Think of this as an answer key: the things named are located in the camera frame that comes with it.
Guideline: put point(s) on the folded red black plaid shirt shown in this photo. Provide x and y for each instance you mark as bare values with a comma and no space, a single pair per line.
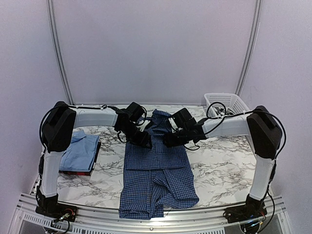
87,173

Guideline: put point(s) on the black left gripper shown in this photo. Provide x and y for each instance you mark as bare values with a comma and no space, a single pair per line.
142,140

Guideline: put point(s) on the white plastic mesh basket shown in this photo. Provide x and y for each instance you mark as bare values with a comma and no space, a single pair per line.
226,101

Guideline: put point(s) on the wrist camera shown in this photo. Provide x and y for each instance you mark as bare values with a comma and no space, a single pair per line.
171,125
143,123

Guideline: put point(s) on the right aluminium corner post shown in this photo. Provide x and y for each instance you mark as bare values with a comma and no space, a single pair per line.
250,46

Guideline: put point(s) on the folded light blue shirt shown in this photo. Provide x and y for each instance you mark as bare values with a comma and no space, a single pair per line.
80,155

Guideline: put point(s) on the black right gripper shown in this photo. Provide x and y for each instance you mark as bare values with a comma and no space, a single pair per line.
170,142

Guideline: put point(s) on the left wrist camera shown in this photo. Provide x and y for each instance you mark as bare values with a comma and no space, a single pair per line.
143,123

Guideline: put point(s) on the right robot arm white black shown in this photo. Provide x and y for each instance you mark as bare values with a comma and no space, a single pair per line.
267,134

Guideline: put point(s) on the left aluminium corner post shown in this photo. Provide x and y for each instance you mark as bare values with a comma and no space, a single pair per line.
57,49

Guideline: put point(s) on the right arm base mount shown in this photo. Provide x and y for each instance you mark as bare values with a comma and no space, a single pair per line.
243,213

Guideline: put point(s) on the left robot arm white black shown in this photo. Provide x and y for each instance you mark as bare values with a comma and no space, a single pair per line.
55,133

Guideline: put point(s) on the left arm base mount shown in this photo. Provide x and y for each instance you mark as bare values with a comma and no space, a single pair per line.
58,211

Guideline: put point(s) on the black white plaid shirt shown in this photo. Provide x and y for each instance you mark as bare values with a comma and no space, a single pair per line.
222,112

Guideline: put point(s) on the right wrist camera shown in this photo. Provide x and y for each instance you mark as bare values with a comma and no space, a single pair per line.
171,125

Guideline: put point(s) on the aluminium corner post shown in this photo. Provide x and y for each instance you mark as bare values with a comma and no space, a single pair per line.
57,49
250,46

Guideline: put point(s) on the blue checkered long sleeve shirt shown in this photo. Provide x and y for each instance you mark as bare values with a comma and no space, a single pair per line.
156,178

